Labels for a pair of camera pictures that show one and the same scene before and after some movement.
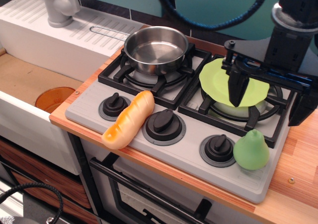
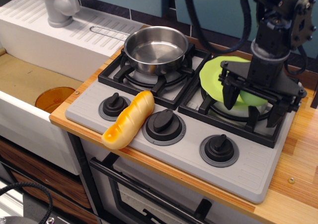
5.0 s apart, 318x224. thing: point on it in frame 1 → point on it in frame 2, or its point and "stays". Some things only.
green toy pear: (251, 152) → (251, 99)
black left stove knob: (111, 109) stays
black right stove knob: (217, 151) stays
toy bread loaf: (129, 121) stays
